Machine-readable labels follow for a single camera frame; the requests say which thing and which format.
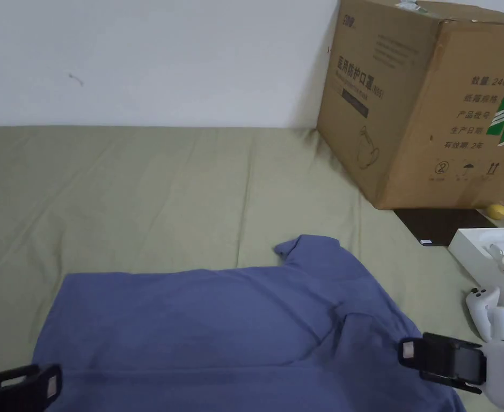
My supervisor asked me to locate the dark brown flat board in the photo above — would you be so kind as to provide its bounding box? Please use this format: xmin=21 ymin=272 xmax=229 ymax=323
xmin=392 ymin=208 xmax=500 ymax=248

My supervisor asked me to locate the white shallow box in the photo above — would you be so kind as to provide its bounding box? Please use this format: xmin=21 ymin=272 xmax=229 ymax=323
xmin=448 ymin=227 xmax=504 ymax=308

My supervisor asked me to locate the brown cardboard carton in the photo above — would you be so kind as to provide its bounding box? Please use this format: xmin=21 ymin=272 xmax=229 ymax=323
xmin=317 ymin=0 xmax=504 ymax=211

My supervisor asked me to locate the bed with pale green sheet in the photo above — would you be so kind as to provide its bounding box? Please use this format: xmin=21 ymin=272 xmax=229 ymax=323
xmin=0 ymin=125 xmax=504 ymax=412

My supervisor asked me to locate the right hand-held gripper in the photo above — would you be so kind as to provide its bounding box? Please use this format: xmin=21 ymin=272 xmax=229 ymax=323
xmin=399 ymin=332 xmax=504 ymax=395

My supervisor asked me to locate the blue shirt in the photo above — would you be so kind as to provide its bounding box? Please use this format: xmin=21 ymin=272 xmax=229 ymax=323
xmin=32 ymin=233 xmax=468 ymax=412

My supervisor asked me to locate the white hand controller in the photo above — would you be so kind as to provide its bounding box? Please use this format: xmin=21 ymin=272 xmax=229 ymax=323
xmin=464 ymin=286 xmax=504 ymax=344

